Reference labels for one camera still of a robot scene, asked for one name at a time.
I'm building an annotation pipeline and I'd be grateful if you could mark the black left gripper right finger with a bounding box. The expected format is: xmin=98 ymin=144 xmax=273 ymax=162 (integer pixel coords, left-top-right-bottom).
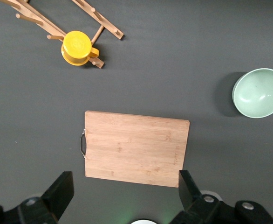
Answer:
xmin=171 ymin=170 xmax=223 ymax=224

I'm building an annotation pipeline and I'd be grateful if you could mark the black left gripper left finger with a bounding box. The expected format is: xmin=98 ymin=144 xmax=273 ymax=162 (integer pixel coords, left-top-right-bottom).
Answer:
xmin=19 ymin=171 xmax=75 ymax=224

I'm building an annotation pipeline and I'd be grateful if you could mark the light green bowl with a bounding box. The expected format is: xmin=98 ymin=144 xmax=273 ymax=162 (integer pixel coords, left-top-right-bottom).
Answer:
xmin=232 ymin=68 xmax=273 ymax=119

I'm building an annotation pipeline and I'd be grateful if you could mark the wooden cutting board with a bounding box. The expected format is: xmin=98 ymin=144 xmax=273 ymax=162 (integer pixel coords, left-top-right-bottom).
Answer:
xmin=80 ymin=110 xmax=190 ymax=188

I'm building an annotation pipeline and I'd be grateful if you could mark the yellow mug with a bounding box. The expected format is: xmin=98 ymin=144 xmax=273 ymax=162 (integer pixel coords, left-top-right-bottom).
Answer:
xmin=61 ymin=30 xmax=100 ymax=67

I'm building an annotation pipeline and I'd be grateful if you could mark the wooden peg mug rack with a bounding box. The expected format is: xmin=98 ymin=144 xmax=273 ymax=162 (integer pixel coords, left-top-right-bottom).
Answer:
xmin=0 ymin=0 xmax=124 ymax=69

